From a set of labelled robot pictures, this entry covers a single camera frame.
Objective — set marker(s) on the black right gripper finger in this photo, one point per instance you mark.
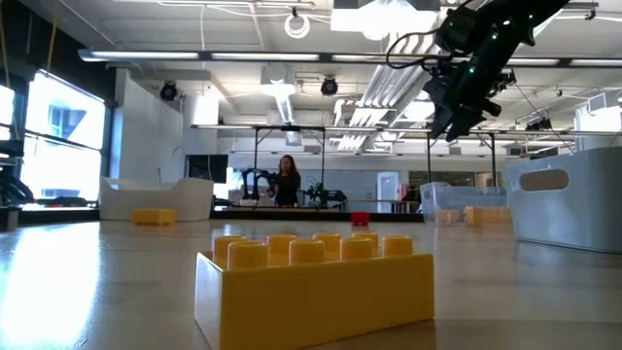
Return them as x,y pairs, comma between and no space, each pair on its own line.
464,125
441,120

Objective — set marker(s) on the yellow building block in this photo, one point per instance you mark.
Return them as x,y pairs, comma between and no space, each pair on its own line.
154,217
486,216
316,301
447,217

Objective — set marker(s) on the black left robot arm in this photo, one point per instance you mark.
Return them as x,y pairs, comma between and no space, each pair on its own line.
12,192

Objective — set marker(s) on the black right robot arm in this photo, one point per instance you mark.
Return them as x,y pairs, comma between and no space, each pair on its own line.
510,24

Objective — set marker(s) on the black background robot arm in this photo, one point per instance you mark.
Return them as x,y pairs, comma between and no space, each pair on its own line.
323,194
252,182

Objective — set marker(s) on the clear plastic bin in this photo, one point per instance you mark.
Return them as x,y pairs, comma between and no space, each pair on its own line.
452,194

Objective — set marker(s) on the white door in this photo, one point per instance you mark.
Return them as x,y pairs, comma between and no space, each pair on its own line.
387,192

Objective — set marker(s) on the black ceiling spotlight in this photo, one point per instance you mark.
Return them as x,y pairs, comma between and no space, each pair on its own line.
329,86
168,91

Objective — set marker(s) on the red building block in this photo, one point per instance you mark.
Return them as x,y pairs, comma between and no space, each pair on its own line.
360,219

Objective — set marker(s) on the pale grey plastic bin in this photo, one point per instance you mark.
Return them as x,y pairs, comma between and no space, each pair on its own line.
583,214

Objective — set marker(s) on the person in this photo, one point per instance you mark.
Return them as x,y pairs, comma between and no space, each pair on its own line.
287,187

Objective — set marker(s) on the black monitor screen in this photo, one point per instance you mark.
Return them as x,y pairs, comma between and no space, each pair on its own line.
208,167

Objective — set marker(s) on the white plastic bin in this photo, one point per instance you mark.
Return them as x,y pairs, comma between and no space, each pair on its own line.
160,199

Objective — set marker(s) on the long linear light fixture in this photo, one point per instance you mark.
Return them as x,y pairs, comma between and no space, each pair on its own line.
146,55

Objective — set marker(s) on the large bright window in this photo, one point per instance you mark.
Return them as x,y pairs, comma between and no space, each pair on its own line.
63,146

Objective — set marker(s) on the black metal gantry frame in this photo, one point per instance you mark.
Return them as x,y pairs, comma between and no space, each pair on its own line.
429,160
291,128

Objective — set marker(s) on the black aluminium frame rail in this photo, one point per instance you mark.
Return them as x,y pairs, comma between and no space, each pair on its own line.
58,216
291,215

